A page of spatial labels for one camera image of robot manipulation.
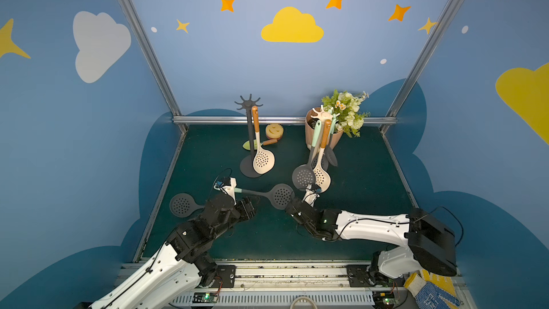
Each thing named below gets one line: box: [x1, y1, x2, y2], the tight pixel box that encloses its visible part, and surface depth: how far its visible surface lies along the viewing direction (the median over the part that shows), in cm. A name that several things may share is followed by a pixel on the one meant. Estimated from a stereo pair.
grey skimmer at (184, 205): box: [169, 193, 206, 219], surface depth 90 cm
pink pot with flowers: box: [305, 89, 371, 150], surface depth 92 cm
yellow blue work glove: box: [403, 268, 462, 309], surface depth 72 cm
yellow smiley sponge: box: [265, 123, 284, 140], surface depth 120 cm
